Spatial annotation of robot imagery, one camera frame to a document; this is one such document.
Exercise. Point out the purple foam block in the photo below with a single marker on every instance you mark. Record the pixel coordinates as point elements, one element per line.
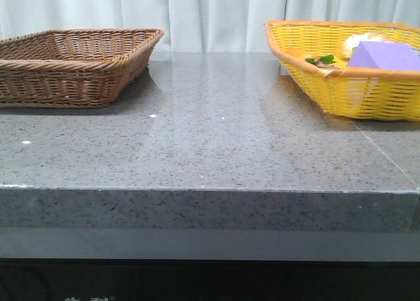
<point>385,56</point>

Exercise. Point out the yellow plastic woven basket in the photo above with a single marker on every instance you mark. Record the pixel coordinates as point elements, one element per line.
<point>360,93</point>

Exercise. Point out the light grey curtain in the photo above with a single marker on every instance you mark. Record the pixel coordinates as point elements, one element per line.
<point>196,25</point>

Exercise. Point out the green leaf toy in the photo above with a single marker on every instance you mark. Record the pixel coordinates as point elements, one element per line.
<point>325,60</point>

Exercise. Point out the brown wicker basket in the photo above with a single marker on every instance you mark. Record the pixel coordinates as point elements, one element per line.
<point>76,68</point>

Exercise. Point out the white orange bread roll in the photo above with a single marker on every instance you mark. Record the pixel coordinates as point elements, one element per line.
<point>353,41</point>

